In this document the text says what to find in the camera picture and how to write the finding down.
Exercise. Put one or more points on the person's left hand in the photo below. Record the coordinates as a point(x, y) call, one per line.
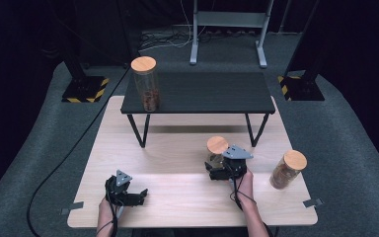
point(105, 212)

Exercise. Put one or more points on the short glass jar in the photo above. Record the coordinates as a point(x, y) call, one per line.
point(294, 160)

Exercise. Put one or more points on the glass jar with pale leaves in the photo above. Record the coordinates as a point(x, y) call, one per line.
point(217, 144)

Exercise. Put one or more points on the tall glass jar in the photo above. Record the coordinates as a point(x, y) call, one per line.
point(143, 64)

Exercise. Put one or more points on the grey tape strip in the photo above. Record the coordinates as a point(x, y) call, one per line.
point(312, 202)
point(72, 207)

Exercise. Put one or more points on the person's right hand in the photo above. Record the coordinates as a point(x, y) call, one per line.
point(245, 187)

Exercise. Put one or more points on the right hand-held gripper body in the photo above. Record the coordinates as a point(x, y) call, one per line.
point(237, 166)

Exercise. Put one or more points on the black stand with striped base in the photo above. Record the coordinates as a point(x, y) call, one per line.
point(304, 89)
point(85, 89)

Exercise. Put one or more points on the grey metal stand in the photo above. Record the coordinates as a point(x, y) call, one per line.
point(230, 19)

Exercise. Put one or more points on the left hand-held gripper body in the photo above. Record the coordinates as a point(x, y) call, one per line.
point(118, 191)

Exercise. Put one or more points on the black metal shelf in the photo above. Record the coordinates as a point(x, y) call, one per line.
point(204, 92)

